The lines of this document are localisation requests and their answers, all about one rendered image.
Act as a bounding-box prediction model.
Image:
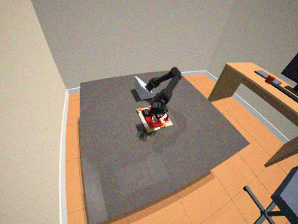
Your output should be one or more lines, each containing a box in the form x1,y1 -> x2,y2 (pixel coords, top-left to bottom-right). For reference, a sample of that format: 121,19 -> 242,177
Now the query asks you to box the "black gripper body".
142,105 -> 168,117

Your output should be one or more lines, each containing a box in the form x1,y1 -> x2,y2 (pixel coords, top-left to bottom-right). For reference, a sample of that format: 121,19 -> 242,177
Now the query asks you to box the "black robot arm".
145,66 -> 182,119

